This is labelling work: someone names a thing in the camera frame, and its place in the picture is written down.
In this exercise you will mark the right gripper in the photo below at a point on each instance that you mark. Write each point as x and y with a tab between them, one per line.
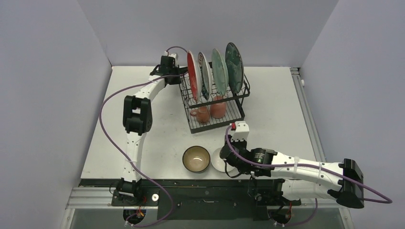
229	151

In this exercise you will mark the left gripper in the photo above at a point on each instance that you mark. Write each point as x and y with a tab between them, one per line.
176	81

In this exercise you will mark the white bowl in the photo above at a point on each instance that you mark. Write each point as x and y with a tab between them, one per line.
217	162

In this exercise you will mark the red teal plate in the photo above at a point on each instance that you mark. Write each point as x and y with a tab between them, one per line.
195	77

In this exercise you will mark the brown black bowl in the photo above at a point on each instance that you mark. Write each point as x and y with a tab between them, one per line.
196	159

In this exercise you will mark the white plate blue rim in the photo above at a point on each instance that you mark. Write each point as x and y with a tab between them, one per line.
207	80

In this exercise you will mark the large pink mug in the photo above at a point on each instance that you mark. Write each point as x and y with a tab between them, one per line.
218	110

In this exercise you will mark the black wire dish rack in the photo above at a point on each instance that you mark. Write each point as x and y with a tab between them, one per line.
233	105

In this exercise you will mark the small orange mug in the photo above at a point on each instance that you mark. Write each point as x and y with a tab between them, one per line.
201	114

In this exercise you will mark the light green flower plate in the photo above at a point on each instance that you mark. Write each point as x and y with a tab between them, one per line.
220	72

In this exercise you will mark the dark blue plate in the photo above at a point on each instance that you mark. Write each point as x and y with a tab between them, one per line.
234	64

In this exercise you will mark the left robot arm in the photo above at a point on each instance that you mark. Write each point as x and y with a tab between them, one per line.
137	121

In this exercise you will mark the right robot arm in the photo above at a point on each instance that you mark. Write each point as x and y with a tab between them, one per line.
303	178

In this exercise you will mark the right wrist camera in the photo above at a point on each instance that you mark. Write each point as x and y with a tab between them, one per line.
240	131

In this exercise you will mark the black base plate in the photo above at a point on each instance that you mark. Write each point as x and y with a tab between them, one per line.
198	199

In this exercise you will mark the aluminium rail right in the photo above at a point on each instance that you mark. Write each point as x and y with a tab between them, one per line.
309	121

